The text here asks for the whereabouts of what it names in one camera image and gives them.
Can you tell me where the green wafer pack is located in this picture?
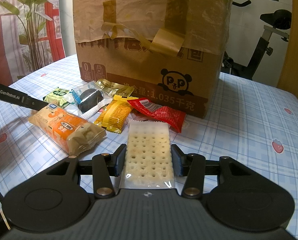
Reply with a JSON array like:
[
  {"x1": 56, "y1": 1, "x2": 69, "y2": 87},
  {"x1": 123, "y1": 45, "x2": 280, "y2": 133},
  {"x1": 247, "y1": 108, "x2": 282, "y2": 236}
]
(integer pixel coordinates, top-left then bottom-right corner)
[{"x1": 43, "y1": 87, "x2": 74, "y2": 108}]

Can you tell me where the cracker clear pack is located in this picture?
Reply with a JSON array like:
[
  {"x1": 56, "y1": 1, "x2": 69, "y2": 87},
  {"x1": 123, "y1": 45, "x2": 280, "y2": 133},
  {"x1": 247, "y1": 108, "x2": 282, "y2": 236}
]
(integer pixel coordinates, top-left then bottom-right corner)
[{"x1": 120, "y1": 121, "x2": 174, "y2": 189}]

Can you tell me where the orange bread pack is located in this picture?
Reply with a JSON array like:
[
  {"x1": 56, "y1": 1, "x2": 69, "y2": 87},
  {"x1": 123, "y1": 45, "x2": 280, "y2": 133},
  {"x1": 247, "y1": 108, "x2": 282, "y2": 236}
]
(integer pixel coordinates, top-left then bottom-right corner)
[{"x1": 28, "y1": 103, "x2": 106, "y2": 156}]

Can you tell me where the yellow candy pack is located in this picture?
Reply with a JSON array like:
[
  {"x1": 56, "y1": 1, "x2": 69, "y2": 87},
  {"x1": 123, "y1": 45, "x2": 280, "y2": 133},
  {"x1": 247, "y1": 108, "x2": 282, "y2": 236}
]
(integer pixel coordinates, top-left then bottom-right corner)
[{"x1": 93, "y1": 95, "x2": 137, "y2": 133}]

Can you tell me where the red snack pack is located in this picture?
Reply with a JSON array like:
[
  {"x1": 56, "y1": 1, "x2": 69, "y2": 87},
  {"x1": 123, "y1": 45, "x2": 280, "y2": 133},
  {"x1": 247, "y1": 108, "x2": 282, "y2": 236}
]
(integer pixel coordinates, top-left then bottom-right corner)
[{"x1": 127, "y1": 98, "x2": 186, "y2": 133}]

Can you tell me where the dark cookie clear pack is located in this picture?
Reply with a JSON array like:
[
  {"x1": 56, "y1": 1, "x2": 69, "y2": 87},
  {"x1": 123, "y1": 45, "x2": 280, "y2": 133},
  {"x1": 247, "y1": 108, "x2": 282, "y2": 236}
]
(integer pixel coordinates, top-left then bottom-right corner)
[{"x1": 70, "y1": 81, "x2": 112, "y2": 119}]

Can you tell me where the gold snack pack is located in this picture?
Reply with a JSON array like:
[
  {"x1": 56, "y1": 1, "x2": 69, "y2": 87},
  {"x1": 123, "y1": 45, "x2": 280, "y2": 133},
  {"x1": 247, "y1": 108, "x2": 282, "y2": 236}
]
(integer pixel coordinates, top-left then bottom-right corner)
[{"x1": 96, "y1": 79, "x2": 134, "y2": 97}]

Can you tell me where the red white curtain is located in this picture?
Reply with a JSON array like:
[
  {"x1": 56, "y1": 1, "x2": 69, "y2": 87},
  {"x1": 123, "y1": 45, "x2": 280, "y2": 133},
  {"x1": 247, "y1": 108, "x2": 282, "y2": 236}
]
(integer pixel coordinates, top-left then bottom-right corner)
[{"x1": 0, "y1": 0, "x2": 65, "y2": 85}]

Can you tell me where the green bamboo plant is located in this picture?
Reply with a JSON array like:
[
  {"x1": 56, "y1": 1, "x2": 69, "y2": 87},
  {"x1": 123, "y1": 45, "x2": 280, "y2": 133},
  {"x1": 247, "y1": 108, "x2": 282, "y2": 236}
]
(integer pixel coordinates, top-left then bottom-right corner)
[{"x1": 0, "y1": 0, "x2": 55, "y2": 72}]

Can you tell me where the cardboard box with plastic liner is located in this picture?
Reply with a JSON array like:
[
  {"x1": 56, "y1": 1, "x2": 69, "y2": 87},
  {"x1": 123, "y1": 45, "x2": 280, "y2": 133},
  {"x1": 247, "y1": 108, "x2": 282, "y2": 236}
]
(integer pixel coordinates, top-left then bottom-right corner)
[{"x1": 73, "y1": 0, "x2": 233, "y2": 118}]

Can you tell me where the black exercise bike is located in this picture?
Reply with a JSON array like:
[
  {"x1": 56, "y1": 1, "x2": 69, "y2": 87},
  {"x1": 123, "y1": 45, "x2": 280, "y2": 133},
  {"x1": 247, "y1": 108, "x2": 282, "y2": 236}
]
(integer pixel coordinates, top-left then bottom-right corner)
[{"x1": 221, "y1": 0, "x2": 292, "y2": 86}]

